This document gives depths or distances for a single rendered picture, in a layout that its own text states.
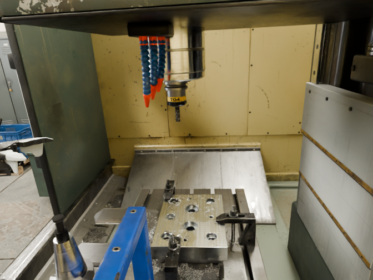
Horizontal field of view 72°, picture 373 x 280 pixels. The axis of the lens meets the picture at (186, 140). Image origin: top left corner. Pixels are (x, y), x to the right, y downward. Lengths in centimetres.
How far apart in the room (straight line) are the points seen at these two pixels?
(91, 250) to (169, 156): 136
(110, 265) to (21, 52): 97
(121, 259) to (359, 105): 59
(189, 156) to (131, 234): 133
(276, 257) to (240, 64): 111
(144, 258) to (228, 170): 118
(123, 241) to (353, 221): 54
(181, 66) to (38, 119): 81
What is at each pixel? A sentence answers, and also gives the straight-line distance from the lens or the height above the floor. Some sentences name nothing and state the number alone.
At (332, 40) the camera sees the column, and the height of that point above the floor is 155.
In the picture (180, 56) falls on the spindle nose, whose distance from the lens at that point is 62.
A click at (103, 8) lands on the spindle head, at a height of 160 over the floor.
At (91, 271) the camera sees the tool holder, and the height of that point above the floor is 122.
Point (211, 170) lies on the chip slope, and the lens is 171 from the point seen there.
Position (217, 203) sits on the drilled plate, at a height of 99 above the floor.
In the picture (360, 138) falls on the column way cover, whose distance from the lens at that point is 70.
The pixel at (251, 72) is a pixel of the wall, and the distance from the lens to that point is 173.
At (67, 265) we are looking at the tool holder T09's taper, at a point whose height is 126.
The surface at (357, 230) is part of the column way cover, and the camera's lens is 76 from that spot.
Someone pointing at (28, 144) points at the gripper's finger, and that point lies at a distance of 91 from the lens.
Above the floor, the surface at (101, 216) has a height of 122.
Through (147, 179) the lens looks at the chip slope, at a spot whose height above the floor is 75.
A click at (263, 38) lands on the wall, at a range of 173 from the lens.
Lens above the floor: 154
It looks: 19 degrees down
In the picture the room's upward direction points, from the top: 3 degrees counter-clockwise
